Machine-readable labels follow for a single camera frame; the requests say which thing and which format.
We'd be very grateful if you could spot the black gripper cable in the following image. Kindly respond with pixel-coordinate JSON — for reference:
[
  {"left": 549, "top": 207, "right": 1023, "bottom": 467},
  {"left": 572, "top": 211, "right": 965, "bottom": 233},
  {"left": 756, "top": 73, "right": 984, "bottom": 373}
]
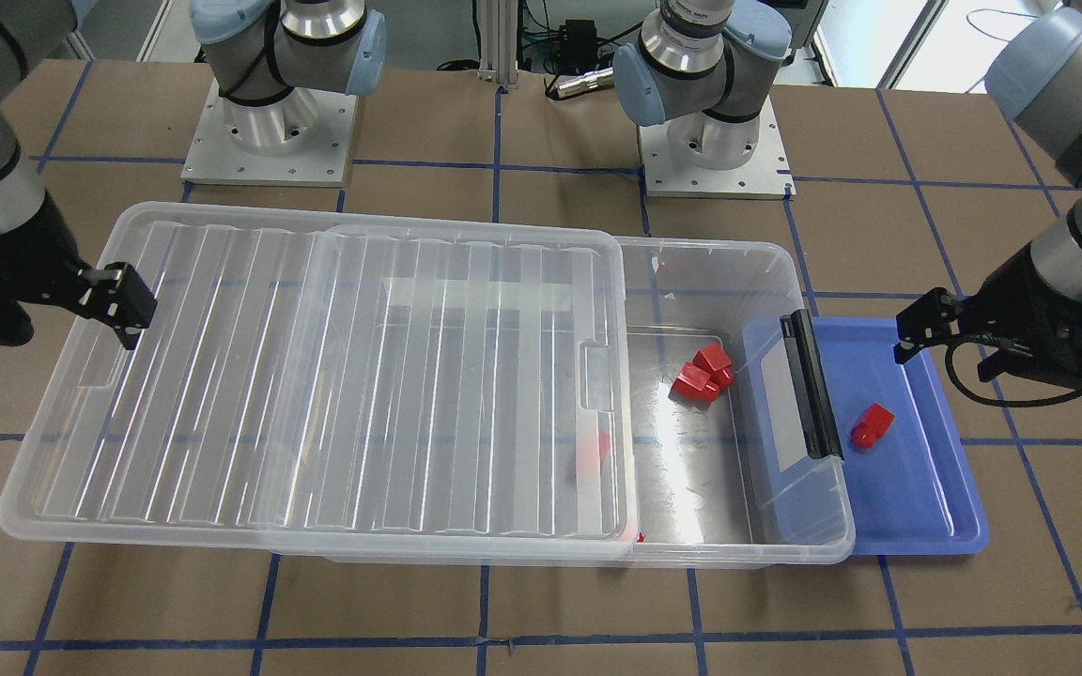
[{"left": 937, "top": 291, "right": 1082, "bottom": 408}]

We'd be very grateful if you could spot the clear plastic box lid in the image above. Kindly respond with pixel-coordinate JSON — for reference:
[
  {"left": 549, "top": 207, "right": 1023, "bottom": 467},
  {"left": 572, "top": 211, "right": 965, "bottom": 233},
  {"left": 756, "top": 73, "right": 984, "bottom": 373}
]
[{"left": 0, "top": 202, "right": 639, "bottom": 565}]

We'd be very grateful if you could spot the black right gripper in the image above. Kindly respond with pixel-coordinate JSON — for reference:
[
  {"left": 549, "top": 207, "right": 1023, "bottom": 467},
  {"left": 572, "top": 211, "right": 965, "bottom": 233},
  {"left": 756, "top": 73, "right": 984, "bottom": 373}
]
[{"left": 0, "top": 195, "right": 158, "bottom": 352}]

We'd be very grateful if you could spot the blue plastic tray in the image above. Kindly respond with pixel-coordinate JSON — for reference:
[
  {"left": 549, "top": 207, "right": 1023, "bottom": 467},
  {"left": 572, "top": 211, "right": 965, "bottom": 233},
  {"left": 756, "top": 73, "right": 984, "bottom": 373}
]
[{"left": 740, "top": 317, "right": 988, "bottom": 556}]

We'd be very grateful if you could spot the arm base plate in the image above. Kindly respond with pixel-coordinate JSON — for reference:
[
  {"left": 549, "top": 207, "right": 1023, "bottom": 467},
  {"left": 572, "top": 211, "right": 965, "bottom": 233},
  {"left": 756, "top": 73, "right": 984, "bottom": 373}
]
[
  {"left": 639, "top": 98, "right": 797, "bottom": 200},
  {"left": 180, "top": 82, "right": 362, "bottom": 188}
]

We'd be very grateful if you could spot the aluminium frame post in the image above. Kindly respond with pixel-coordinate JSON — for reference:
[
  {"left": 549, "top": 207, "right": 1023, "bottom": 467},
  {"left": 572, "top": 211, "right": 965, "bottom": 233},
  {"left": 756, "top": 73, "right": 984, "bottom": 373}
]
[{"left": 475, "top": 0, "right": 522, "bottom": 91}]

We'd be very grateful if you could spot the clear plastic storage box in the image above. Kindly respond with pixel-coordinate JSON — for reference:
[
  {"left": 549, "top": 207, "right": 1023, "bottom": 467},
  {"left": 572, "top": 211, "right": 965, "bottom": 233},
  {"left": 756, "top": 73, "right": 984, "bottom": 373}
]
[{"left": 320, "top": 237, "right": 857, "bottom": 570}]

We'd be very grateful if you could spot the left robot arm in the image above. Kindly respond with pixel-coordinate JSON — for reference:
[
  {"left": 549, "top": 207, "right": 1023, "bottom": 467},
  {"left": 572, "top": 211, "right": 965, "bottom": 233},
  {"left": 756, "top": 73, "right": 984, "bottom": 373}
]
[{"left": 612, "top": 1, "right": 1082, "bottom": 403}]

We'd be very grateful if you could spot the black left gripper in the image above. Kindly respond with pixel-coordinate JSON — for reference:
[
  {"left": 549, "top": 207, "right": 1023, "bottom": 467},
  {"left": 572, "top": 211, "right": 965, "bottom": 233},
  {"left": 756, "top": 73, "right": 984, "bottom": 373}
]
[{"left": 894, "top": 247, "right": 1082, "bottom": 388}]

